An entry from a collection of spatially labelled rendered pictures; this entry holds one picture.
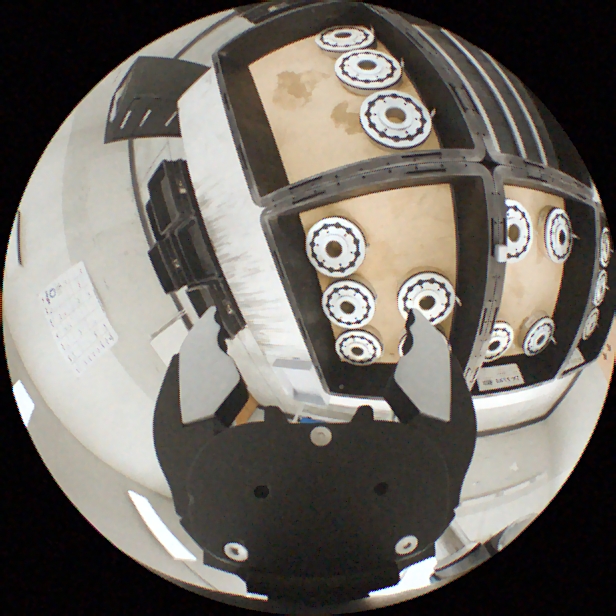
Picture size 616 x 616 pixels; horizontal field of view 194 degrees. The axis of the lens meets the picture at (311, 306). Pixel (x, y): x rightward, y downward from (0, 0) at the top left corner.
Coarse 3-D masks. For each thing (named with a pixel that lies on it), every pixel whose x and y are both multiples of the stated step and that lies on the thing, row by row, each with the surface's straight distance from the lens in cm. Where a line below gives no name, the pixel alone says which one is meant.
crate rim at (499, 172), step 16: (496, 176) 26; (512, 176) 27; (528, 176) 31; (544, 176) 32; (496, 192) 25; (576, 192) 40; (496, 272) 27; (592, 272) 48; (496, 288) 28; (592, 288) 50; (496, 304) 29; (496, 320) 31; (576, 336) 52; (480, 352) 34; (560, 368) 57; (528, 384) 52; (544, 384) 57
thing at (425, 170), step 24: (408, 168) 22; (432, 168) 22; (456, 168) 23; (480, 168) 25; (312, 192) 23; (336, 192) 22; (264, 216) 26; (288, 288) 28; (480, 312) 29; (480, 336) 31; (312, 360) 36
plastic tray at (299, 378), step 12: (276, 360) 84; (288, 360) 81; (276, 372) 86; (288, 372) 88; (300, 372) 84; (312, 372) 73; (288, 384) 94; (300, 384) 93; (312, 384) 88; (300, 396) 100; (312, 396) 97; (324, 396) 86
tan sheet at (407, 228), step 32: (384, 192) 31; (416, 192) 32; (448, 192) 33; (384, 224) 31; (416, 224) 32; (448, 224) 33; (384, 256) 32; (416, 256) 33; (448, 256) 34; (384, 288) 35; (384, 320) 38; (448, 320) 40; (384, 352) 44
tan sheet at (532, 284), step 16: (512, 192) 40; (528, 192) 42; (544, 192) 46; (528, 208) 42; (560, 208) 51; (528, 256) 43; (544, 256) 47; (512, 272) 42; (528, 272) 44; (544, 272) 48; (560, 272) 53; (512, 288) 43; (528, 288) 46; (544, 288) 50; (512, 304) 45; (528, 304) 48; (544, 304) 52; (512, 320) 48; (512, 352) 55
